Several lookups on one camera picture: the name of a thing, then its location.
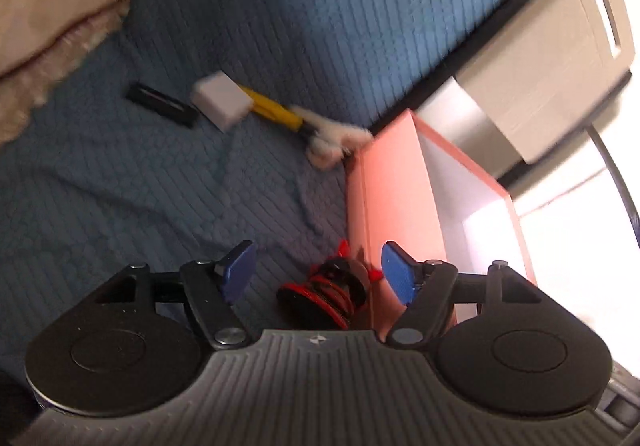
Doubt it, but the small white box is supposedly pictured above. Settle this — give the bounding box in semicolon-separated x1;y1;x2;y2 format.
191;71;251;133

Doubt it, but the yellow handled tool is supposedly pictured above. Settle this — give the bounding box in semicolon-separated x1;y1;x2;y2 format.
237;85;307;132

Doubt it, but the pink cardboard box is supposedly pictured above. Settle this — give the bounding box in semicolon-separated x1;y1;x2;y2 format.
345;108;539;344

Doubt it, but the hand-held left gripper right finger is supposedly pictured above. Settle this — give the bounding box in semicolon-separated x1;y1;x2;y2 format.
381;241;544;347

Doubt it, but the grey cable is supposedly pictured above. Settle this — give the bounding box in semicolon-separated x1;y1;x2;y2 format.
589;126;640;249

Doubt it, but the blue quilted bed cover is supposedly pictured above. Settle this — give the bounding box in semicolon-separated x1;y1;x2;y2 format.
0;0;576;377

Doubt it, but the black rectangular clip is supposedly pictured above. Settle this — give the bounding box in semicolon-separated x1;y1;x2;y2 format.
126;82;199;128

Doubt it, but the red and black wire spool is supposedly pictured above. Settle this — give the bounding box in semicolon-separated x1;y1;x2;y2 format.
276;241;385;330

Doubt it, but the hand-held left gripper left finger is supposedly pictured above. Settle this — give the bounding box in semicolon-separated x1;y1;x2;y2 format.
95;241;258;350

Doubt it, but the black bed edge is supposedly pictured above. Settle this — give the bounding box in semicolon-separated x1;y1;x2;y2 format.
370;0;595;127

